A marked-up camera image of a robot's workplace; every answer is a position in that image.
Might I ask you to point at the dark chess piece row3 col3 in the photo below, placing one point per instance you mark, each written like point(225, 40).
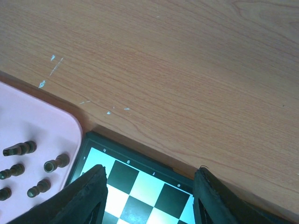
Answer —
point(15, 170)

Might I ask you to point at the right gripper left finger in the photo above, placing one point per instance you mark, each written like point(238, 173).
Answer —
point(81, 202)

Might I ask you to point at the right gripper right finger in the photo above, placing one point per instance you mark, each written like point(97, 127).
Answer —
point(215, 203)

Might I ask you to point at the dark chess piece row4 col3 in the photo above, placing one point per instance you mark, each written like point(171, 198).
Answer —
point(5, 193)

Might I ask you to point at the dark chess piece row2 col4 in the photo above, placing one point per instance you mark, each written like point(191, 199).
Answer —
point(61, 161)

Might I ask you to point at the dark chess piece row2 col3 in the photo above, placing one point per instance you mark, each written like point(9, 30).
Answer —
point(21, 148)

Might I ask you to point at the pink plastic tray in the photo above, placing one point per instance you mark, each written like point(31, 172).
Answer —
point(23, 118)

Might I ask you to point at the dark chess piece row3 col4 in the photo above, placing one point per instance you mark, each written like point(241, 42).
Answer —
point(41, 187)

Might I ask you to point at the black and white chessboard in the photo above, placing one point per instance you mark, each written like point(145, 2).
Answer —
point(140, 189)

